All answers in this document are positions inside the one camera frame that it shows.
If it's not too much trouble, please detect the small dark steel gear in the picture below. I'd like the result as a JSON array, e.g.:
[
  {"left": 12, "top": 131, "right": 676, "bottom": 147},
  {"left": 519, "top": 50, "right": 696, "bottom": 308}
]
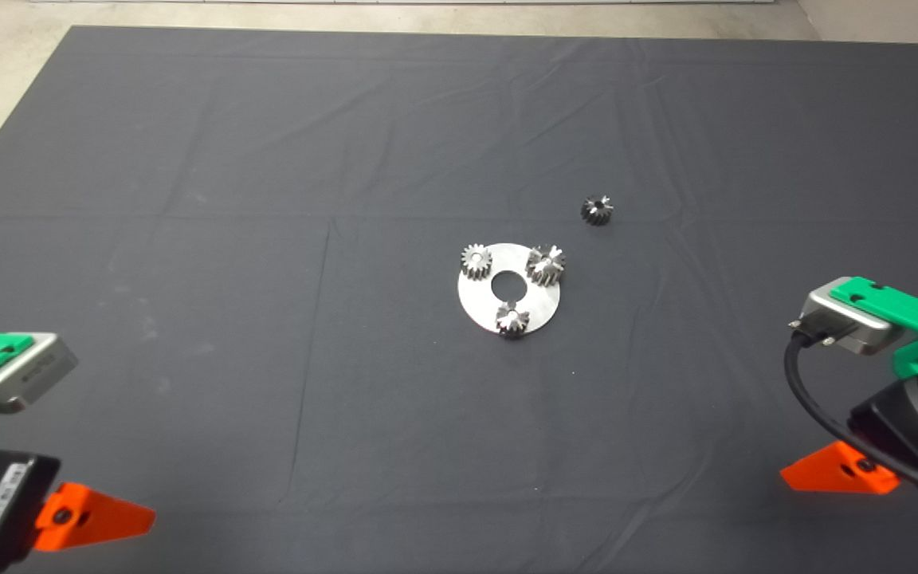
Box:
[{"left": 581, "top": 195, "right": 615, "bottom": 227}]

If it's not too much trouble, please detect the large steel bevel gear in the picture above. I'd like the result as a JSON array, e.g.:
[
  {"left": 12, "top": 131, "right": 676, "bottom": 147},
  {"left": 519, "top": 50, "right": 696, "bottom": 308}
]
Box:
[{"left": 525, "top": 244, "right": 567, "bottom": 286}]

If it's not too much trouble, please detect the steel spur gear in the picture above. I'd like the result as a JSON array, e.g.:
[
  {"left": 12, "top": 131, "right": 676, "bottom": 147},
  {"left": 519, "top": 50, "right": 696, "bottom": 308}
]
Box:
[{"left": 460, "top": 244, "right": 493, "bottom": 281}]

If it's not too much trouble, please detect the dark grey table cloth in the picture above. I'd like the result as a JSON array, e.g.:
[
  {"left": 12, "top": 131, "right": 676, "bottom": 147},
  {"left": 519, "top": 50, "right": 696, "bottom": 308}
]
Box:
[{"left": 0, "top": 24, "right": 918, "bottom": 574}]

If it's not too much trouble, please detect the round metal plate with hole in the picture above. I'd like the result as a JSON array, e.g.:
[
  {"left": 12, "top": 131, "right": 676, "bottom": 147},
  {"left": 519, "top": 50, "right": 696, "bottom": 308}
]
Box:
[{"left": 457, "top": 242, "right": 562, "bottom": 332}]

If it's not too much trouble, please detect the black right camera cable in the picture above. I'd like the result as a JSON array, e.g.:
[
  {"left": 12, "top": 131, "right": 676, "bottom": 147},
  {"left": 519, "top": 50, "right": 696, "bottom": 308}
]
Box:
[{"left": 784, "top": 328, "right": 918, "bottom": 507}]

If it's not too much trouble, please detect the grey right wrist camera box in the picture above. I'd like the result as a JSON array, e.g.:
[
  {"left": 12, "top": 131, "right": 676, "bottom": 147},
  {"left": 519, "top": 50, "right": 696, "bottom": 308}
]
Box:
[{"left": 788, "top": 287, "right": 906, "bottom": 356}]

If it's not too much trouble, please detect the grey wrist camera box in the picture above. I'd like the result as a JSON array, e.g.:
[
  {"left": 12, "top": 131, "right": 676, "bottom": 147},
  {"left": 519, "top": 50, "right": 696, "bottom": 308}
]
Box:
[
  {"left": 0, "top": 333, "right": 79, "bottom": 414},
  {"left": 788, "top": 287, "right": 906, "bottom": 356}
]

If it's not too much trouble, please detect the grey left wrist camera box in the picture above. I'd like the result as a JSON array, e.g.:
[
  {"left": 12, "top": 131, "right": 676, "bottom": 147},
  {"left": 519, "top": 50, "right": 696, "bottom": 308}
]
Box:
[{"left": 0, "top": 333, "right": 79, "bottom": 414}]

